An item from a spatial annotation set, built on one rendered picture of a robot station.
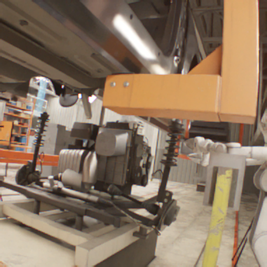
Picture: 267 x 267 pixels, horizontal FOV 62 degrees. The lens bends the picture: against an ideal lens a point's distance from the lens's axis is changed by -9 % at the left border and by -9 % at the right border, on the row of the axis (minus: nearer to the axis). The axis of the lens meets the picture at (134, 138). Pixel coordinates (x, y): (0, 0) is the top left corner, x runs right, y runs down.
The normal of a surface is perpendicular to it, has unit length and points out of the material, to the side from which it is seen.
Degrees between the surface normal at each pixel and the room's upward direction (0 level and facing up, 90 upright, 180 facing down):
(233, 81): 90
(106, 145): 90
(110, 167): 90
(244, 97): 90
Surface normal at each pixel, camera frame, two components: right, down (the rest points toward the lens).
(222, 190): -0.41, -0.13
